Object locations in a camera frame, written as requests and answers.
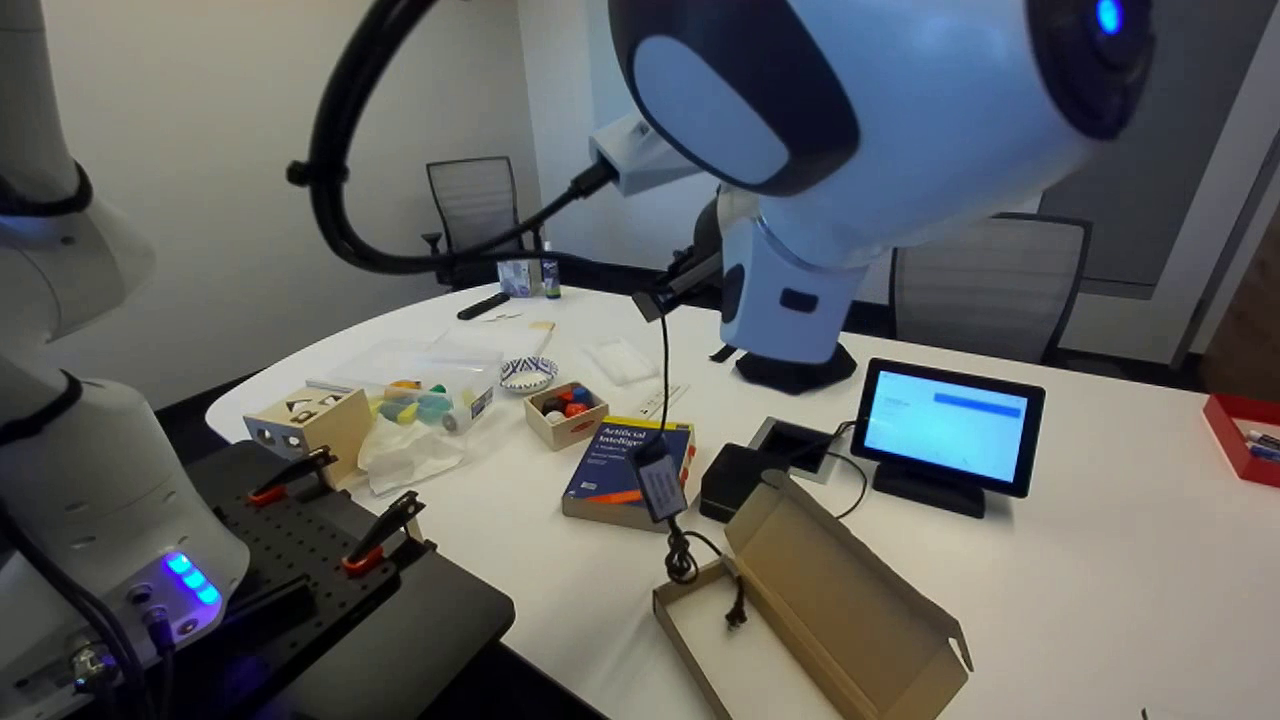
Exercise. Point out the grey mesh office chair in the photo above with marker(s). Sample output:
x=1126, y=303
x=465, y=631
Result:
x=1001, y=284

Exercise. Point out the black tablet display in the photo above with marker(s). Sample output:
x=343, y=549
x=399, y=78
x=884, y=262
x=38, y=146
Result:
x=947, y=436

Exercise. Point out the black remote control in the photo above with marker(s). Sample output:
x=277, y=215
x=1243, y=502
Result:
x=480, y=306

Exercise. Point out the black armrest office chair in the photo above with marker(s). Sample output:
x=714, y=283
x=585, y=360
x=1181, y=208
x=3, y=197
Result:
x=479, y=216

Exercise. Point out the black cube speaker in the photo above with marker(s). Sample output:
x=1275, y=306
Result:
x=730, y=480

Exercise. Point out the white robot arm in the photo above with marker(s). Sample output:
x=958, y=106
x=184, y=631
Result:
x=850, y=126

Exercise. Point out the clear plastic toy container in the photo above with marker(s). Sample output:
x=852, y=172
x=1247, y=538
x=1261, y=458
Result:
x=432, y=406

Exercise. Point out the black orange clamp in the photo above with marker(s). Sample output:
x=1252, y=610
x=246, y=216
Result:
x=387, y=525
x=277, y=484

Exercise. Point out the blue book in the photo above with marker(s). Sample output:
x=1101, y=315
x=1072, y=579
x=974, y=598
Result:
x=607, y=480

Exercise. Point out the black bag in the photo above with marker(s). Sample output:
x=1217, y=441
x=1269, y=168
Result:
x=782, y=375

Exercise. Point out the small wooden block box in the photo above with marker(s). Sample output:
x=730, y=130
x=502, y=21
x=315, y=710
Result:
x=567, y=414

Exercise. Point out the blue spray bottle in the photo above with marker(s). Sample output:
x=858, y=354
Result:
x=549, y=276

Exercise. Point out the red box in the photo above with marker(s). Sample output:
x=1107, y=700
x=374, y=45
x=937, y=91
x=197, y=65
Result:
x=1247, y=433

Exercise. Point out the black square table socket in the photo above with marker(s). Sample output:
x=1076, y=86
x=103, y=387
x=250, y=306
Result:
x=793, y=444

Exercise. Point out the wooden shape sorter cube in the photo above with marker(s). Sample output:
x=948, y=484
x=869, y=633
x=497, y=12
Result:
x=319, y=417

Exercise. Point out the black mounting plate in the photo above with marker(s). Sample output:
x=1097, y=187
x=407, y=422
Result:
x=309, y=642

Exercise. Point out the brown cardboard box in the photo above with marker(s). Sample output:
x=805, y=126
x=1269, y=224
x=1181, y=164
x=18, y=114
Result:
x=805, y=623

